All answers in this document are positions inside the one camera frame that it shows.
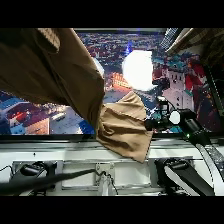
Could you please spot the silver frame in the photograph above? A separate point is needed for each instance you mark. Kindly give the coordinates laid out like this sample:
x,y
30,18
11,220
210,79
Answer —
x,y
133,173

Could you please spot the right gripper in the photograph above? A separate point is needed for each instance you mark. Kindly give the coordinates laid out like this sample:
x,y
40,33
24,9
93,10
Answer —
x,y
156,124

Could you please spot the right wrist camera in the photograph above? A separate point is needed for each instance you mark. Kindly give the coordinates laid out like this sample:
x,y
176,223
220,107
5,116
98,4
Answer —
x,y
163,107

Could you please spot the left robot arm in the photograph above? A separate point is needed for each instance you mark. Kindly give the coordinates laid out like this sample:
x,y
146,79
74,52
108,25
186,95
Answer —
x,y
33,169

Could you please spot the brown garment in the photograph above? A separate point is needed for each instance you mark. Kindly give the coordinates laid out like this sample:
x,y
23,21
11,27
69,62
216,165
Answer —
x,y
70,73

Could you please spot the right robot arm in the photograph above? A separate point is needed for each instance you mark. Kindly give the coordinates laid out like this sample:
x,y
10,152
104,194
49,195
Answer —
x,y
196,130

